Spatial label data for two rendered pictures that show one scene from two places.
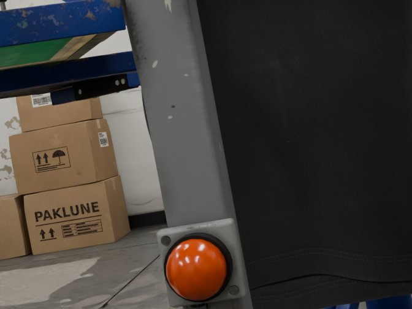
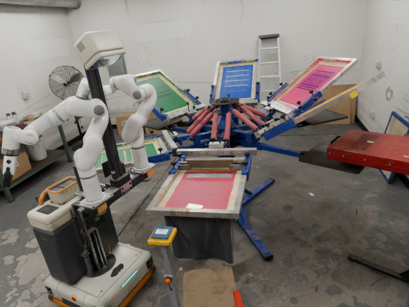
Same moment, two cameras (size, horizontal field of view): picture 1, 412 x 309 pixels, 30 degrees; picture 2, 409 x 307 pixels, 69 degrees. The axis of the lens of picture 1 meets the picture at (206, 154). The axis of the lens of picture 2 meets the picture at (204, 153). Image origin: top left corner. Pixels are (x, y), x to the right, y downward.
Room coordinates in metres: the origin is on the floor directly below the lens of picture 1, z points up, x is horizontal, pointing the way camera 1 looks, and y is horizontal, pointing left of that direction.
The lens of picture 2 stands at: (-0.84, -0.38, 1.98)
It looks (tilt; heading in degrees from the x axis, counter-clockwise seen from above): 23 degrees down; 4
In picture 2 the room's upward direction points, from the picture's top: 7 degrees counter-clockwise
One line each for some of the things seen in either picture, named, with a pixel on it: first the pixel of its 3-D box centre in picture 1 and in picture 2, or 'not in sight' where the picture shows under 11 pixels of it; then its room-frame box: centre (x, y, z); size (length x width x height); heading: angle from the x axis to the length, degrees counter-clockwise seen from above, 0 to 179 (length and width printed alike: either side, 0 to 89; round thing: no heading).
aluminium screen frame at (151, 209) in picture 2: not in sight; (204, 182); (1.04, -0.22, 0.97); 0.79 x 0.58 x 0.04; 169
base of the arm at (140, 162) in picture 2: not in sight; (138, 156); (1.04, 0.22, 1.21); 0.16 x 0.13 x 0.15; 64
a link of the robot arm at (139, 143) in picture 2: not in sight; (135, 136); (1.02, 0.21, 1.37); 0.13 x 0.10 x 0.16; 167
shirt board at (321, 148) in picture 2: not in sight; (285, 150); (1.64, -0.92, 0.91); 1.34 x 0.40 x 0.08; 49
